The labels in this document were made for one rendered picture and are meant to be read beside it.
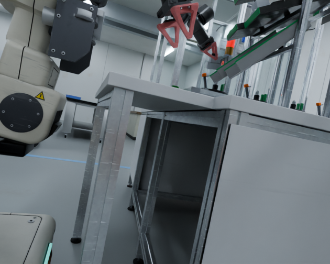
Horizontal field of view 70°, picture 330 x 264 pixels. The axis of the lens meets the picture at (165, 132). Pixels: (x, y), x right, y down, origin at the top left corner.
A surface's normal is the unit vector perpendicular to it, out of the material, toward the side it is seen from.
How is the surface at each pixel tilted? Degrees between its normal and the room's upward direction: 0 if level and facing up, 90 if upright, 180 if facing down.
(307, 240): 90
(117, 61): 90
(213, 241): 90
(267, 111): 90
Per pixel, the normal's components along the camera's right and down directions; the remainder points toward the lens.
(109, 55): 0.31, 0.11
